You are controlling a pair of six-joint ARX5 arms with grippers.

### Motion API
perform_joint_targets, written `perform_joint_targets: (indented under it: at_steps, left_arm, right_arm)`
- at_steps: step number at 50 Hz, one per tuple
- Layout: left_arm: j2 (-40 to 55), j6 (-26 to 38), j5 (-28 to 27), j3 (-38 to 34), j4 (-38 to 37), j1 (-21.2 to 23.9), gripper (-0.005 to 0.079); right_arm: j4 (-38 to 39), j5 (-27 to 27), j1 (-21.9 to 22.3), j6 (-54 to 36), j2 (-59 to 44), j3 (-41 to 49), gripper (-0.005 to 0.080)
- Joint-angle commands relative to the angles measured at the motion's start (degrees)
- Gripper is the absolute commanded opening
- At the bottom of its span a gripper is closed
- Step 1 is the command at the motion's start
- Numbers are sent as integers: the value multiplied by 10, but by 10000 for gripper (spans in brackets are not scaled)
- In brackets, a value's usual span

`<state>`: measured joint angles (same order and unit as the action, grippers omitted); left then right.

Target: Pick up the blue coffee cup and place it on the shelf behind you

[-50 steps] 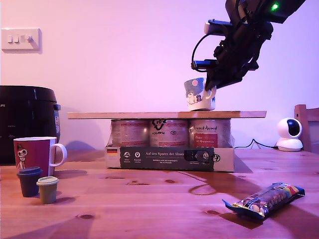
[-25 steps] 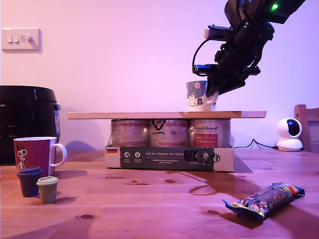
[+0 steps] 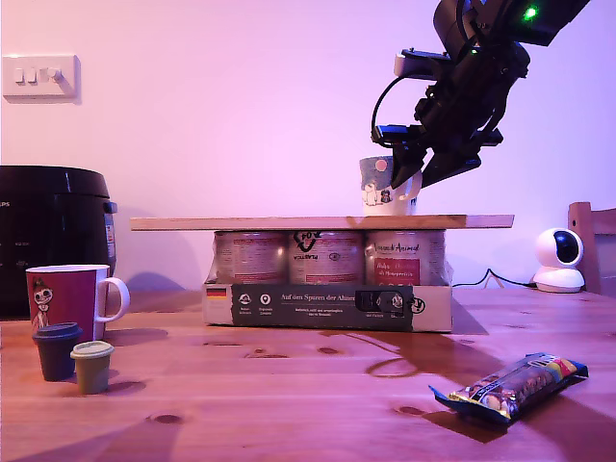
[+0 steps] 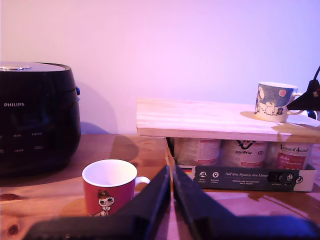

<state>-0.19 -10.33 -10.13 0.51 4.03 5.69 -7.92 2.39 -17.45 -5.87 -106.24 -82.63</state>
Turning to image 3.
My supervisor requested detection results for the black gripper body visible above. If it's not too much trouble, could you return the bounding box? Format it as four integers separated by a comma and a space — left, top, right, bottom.
372, 84, 504, 163

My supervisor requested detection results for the blue Moomin coffee mug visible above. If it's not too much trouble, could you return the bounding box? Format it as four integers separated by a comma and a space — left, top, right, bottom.
358, 155, 424, 217

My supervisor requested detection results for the light wooden board shelf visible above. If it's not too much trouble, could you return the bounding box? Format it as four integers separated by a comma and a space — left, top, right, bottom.
129, 214, 515, 232

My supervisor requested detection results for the small green lidded cup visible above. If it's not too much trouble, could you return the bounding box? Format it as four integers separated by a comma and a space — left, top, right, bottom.
69, 340, 116, 396

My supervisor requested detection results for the small dark blue lidded cup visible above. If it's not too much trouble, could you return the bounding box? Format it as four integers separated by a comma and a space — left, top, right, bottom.
32, 321, 85, 383

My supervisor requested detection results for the tin can with red label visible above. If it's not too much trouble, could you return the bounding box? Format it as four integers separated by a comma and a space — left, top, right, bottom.
364, 229, 447, 286

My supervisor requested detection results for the tin can with black logo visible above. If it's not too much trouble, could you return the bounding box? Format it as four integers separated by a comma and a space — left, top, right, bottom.
288, 230, 363, 285

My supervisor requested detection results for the cardboard can tray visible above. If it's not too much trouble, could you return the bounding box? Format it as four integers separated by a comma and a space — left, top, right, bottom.
201, 262, 456, 333

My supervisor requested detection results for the tin can with text label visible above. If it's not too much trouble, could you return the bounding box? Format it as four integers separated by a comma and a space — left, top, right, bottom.
214, 230, 290, 285

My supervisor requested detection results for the snack bar packet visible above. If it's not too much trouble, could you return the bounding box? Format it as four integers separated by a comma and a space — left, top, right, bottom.
427, 352, 589, 424

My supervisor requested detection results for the black Philips rice cooker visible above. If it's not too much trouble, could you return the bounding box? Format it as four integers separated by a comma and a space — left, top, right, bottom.
0, 166, 119, 320

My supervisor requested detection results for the red cartoon mug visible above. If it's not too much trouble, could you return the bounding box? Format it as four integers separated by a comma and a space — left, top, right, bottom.
25, 264, 131, 342

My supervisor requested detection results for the black looping arm cable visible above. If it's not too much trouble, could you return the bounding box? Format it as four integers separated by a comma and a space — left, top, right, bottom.
369, 76, 406, 145

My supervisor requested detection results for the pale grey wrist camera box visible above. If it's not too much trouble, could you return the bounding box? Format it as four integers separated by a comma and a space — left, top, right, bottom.
393, 47, 453, 79

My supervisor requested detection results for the black power cable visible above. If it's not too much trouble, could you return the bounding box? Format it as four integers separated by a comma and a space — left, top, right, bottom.
451, 268, 538, 290

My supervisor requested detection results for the white security camera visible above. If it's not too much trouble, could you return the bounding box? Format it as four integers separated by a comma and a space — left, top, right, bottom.
530, 226, 586, 295

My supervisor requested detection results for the white wall switch plate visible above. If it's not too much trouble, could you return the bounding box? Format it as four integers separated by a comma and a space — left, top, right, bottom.
2, 55, 82, 104

